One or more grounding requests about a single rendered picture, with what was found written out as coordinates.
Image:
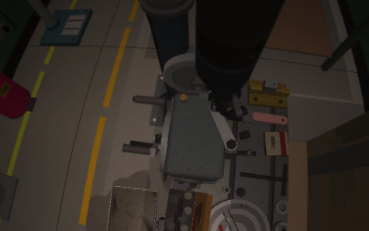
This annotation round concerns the white round disc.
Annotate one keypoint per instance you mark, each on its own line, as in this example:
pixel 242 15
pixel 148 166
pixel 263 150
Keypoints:
pixel 248 213

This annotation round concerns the blue floor plate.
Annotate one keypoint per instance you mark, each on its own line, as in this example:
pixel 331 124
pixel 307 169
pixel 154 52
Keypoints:
pixel 57 34

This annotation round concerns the grey-blue dividing head body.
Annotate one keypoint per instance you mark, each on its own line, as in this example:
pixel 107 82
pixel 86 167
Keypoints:
pixel 193 138

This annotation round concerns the grey washer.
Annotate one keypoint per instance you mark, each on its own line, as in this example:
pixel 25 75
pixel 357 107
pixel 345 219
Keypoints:
pixel 282 207
pixel 281 226

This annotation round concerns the yellow holder block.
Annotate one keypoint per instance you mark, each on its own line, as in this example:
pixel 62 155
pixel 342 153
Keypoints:
pixel 266 99

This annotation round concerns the dark bolt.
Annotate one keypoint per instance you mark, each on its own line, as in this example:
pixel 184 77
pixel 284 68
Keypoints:
pixel 248 153

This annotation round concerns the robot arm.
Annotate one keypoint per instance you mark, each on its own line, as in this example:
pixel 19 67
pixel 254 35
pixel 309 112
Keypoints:
pixel 230 37

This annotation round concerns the grey tooth gauge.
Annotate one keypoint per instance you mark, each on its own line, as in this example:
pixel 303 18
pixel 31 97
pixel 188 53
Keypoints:
pixel 270 85

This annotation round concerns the grey metal tray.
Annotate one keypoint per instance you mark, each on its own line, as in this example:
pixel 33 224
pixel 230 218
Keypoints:
pixel 132 209

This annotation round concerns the brown cardboard box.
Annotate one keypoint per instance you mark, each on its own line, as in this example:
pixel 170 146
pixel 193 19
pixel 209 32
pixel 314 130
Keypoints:
pixel 331 178

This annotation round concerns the brown mat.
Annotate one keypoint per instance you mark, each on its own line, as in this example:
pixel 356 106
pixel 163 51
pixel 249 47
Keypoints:
pixel 299 26

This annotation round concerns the grey gear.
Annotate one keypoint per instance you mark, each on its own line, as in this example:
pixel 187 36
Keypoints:
pixel 180 72

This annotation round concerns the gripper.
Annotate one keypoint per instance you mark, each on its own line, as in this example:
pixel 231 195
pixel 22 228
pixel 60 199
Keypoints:
pixel 223 101

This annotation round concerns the orange box of parts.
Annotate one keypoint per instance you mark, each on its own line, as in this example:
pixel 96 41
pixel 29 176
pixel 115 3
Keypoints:
pixel 187 210

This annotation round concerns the grey lever with black nut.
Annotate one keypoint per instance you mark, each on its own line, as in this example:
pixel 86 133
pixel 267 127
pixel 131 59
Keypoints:
pixel 224 132

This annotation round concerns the dark green cabinet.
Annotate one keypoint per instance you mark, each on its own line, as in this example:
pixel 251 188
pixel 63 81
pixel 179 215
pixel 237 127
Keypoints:
pixel 11 28

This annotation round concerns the orange knob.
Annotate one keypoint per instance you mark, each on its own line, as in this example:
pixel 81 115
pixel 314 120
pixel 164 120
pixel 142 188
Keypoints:
pixel 183 98

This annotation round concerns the small black block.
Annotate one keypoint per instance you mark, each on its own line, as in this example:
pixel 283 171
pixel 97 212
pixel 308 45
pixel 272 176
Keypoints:
pixel 244 135

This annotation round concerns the dark blue column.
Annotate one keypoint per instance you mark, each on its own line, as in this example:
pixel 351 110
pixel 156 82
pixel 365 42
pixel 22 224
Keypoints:
pixel 168 34

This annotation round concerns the grey slotted machine table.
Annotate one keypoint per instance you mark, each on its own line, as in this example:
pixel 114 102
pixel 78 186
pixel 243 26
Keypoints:
pixel 259 167

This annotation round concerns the small grey nut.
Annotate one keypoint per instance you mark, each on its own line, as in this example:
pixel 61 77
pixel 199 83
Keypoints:
pixel 226 189

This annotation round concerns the red machine cover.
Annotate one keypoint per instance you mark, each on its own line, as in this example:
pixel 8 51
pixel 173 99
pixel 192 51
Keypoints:
pixel 13 96

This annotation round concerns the pink tag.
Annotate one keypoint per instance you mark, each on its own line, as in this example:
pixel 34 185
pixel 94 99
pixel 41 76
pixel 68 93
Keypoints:
pixel 269 118

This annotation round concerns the grey box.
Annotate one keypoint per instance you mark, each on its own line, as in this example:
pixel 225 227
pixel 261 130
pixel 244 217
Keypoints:
pixel 7 196

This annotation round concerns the dark round plug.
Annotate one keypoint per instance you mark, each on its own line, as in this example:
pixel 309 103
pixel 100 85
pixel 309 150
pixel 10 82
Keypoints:
pixel 240 192

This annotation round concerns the grey post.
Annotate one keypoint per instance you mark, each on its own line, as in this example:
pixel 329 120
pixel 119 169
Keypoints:
pixel 44 13

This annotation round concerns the grey base plate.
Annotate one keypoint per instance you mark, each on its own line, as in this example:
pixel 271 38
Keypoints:
pixel 157 112

